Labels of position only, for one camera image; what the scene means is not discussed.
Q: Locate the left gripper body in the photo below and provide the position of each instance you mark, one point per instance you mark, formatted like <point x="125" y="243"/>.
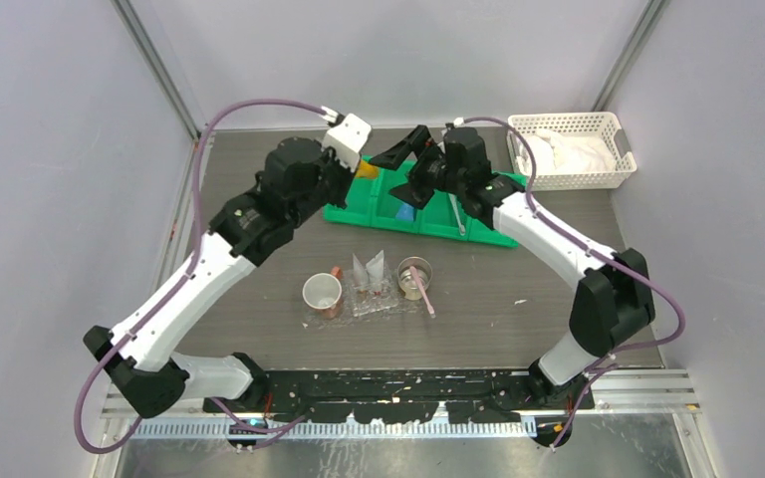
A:
<point x="334" y="181"/>

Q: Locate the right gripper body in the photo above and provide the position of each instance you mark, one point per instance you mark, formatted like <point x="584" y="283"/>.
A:
<point x="431" y="170"/>

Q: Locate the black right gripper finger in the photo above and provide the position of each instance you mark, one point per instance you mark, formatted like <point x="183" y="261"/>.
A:
<point x="416" y="193"/>
<point x="415" y="143"/>

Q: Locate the yellow toothpaste tube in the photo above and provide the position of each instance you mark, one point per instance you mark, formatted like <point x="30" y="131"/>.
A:
<point x="366" y="170"/>

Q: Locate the white toothpaste tube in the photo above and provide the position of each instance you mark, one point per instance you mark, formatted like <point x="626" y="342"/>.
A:
<point x="375" y="271"/>
<point x="361" y="275"/>

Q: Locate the brown steel cup with handle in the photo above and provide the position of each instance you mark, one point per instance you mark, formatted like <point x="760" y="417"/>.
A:
<point x="323" y="293"/>

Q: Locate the pink toothbrush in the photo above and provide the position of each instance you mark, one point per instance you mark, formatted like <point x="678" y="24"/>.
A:
<point x="420" y="286"/>

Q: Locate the clear acrylic toothbrush holder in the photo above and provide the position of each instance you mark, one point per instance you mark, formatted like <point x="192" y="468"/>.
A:
<point x="363" y="306"/>

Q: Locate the clear oval acrylic tray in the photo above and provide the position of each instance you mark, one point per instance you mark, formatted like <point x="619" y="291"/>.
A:
<point x="313" y="320"/>

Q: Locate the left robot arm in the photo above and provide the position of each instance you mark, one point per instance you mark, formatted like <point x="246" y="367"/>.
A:
<point x="299" y="177"/>

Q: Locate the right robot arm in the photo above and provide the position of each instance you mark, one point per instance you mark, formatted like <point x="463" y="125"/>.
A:
<point x="613" y="299"/>

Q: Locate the blue toothpaste tube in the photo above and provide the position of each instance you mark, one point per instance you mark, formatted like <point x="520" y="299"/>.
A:
<point x="406" y="213"/>

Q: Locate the white cloth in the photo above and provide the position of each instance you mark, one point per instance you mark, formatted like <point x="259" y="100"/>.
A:
<point x="557" y="153"/>

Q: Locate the white perforated plastic basket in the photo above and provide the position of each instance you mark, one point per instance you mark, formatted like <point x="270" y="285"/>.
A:
<point x="604" y="125"/>

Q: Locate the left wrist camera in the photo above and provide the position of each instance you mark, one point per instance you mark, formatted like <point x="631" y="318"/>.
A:
<point x="347" y="136"/>

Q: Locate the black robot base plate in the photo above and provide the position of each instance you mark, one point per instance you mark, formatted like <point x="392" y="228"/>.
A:
<point x="412" y="397"/>

